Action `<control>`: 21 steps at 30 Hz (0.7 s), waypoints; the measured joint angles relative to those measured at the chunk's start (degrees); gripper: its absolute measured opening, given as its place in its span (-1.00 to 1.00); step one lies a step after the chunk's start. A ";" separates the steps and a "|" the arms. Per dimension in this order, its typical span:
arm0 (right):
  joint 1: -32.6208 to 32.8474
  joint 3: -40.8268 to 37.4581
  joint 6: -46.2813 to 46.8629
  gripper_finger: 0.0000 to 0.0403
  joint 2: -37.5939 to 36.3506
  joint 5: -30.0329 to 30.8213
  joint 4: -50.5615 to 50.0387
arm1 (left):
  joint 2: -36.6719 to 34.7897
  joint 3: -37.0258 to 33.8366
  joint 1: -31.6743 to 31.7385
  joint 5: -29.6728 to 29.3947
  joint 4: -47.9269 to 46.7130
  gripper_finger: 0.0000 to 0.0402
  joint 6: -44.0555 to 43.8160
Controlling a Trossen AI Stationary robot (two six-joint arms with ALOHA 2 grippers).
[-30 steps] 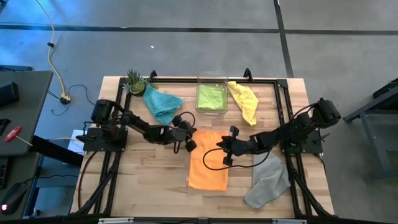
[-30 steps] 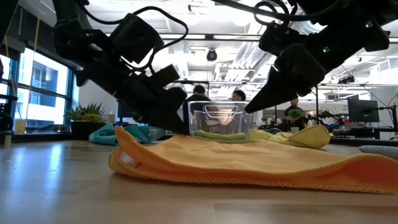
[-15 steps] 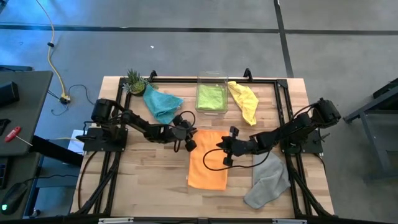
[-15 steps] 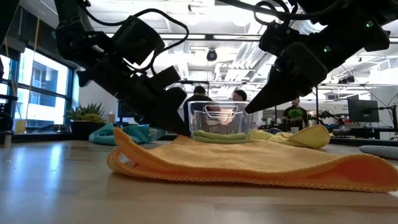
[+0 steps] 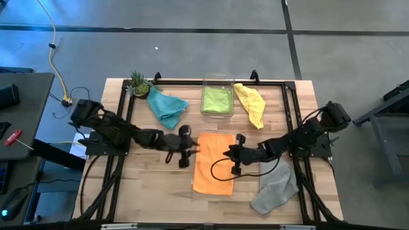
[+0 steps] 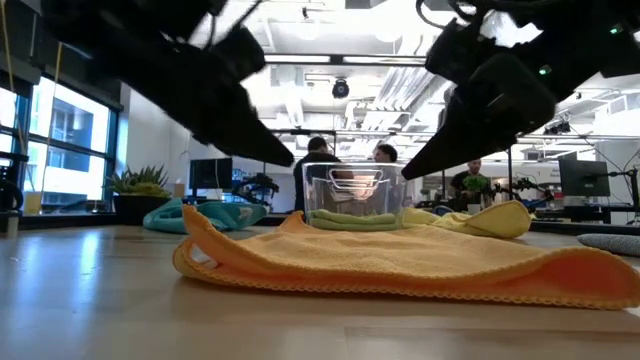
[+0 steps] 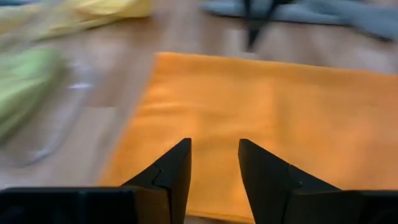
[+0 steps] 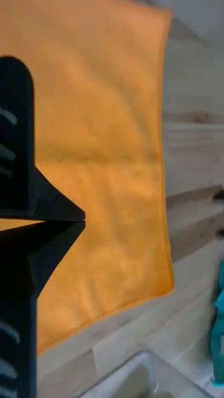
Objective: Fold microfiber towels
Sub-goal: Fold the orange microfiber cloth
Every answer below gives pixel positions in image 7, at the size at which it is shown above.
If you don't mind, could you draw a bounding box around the yellow microfiber towel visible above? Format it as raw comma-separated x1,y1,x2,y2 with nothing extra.
0,0,155,43

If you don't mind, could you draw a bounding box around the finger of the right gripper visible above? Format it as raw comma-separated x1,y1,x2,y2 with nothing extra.
259,0,295,30
243,0,261,52

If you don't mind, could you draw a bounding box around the orange microfiber towel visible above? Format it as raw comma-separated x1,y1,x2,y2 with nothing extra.
98,52,398,224

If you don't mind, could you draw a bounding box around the green microfiber towel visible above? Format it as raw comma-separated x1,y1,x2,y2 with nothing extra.
0,48,63,144

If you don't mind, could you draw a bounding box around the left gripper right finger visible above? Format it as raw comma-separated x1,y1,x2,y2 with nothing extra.
238,138,342,224

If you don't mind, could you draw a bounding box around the grey microfiber towel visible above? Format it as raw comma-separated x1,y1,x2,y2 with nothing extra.
200,0,398,43

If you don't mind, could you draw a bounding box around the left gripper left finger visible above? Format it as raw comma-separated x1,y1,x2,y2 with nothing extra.
120,138,193,224

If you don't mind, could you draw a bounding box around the clear plastic bin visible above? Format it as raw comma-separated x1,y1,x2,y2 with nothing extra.
0,27,106,169

